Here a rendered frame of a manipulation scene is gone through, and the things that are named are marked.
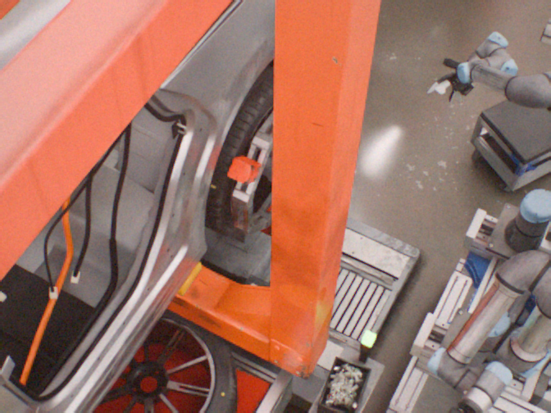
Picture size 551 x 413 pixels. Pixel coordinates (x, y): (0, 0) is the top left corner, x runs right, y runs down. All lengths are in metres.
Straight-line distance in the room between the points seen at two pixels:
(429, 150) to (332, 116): 2.57
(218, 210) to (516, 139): 1.66
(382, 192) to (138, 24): 3.27
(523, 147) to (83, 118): 3.27
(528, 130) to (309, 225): 2.11
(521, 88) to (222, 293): 1.27
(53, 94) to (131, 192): 2.01
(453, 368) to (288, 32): 1.19
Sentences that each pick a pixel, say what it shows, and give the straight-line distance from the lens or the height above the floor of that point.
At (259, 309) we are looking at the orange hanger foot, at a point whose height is 0.81.
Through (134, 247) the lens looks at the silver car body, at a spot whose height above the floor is 0.99.
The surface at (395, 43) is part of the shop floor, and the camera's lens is 4.79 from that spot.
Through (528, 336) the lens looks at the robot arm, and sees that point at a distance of 2.55.
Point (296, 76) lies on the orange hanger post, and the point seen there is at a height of 2.09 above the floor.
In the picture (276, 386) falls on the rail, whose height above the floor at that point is 0.39.
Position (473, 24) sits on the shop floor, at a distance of 5.00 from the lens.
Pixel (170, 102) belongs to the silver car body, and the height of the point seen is 1.61.
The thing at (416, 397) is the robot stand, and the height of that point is 0.23.
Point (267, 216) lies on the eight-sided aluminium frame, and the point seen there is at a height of 0.62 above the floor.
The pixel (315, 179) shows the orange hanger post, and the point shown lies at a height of 1.76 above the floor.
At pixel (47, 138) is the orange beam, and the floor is 2.73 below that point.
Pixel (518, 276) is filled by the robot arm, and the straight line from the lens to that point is 2.33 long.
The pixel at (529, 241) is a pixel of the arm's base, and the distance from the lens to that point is 3.05.
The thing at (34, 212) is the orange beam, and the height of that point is 2.65.
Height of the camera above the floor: 3.37
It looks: 57 degrees down
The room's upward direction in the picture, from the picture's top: 1 degrees clockwise
